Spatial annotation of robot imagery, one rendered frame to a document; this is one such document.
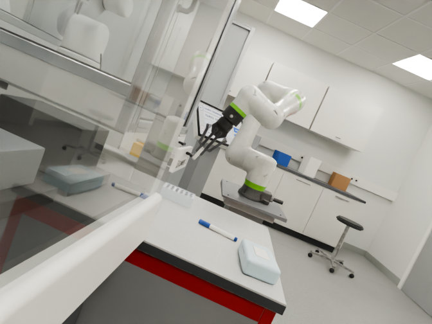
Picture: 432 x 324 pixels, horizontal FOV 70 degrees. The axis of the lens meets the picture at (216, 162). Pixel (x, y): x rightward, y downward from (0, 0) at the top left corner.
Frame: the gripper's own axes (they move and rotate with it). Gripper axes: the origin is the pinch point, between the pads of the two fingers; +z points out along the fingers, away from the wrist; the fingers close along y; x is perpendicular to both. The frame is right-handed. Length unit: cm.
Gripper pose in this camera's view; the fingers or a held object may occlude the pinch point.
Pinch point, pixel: (198, 153)
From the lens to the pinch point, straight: 144.8
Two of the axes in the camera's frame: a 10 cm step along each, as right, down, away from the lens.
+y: 7.3, 6.8, -0.1
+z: -6.8, 7.2, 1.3
